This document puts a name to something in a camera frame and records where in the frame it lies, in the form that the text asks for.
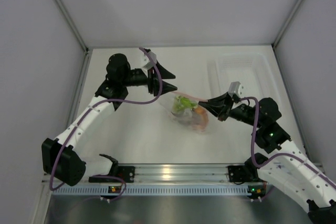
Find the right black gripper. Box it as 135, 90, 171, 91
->
199, 92, 263, 128

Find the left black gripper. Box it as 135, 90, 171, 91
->
121, 59, 177, 96

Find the orange fake papaya slice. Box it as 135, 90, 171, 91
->
193, 106, 209, 131

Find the green fake celery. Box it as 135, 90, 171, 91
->
172, 95, 197, 113

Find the clear zip top bag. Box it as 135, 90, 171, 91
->
158, 91, 218, 135

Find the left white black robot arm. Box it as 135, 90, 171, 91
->
41, 48, 177, 191

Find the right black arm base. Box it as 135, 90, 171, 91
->
227, 165, 249, 184

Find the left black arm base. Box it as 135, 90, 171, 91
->
89, 165, 135, 183

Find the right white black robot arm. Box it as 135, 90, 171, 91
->
199, 92, 335, 223

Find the grey fake fish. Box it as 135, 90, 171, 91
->
173, 110, 195, 127

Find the white plastic basket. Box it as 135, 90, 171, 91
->
207, 53, 281, 104

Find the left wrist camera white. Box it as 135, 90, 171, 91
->
139, 48, 157, 70

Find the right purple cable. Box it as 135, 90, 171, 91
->
237, 97, 336, 188

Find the purple cable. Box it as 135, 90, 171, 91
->
237, 97, 336, 188
49, 47, 165, 192

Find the aluminium mounting rail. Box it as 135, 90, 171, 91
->
41, 163, 323, 184

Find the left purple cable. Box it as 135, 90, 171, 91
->
49, 47, 165, 192

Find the grey slotted cable duct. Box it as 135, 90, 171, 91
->
53, 184, 265, 196

